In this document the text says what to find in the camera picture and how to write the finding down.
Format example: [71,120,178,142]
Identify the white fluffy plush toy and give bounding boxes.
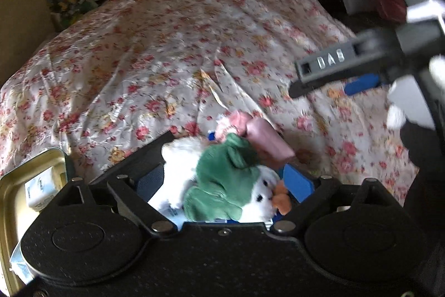
[162,139,290,224]

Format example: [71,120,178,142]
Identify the colourful picture box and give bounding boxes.
[42,0,100,32]

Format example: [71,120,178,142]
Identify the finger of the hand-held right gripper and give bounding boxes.
[343,73,383,96]
[290,28,401,99]

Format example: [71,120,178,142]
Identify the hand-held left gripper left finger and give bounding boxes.
[45,131,179,237]

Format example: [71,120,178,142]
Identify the floral bedspread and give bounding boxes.
[0,0,419,211]

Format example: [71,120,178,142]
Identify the blue face mask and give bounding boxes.
[10,243,39,284]

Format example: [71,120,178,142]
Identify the gold metal tin tray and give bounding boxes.
[0,148,75,297]

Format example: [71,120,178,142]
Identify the pink plush toy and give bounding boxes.
[243,119,297,163]

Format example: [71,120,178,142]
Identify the white blue-print tissue packet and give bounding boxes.
[24,166,67,213]

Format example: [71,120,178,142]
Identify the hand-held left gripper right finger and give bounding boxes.
[269,163,400,237]

